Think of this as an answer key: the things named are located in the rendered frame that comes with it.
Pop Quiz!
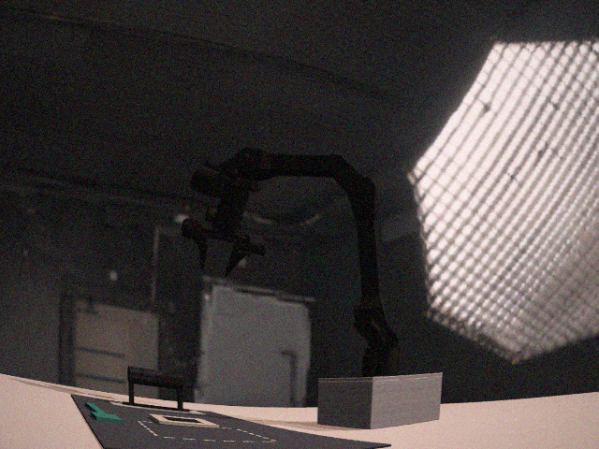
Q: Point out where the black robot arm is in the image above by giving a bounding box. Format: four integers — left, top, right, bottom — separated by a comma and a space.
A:
191, 147, 403, 378

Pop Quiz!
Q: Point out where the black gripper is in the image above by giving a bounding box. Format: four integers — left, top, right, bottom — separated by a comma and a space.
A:
182, 203, 267, 276

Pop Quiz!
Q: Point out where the beige square tile with black centre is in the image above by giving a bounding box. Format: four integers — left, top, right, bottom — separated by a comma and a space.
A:
148, 413, 219, 428

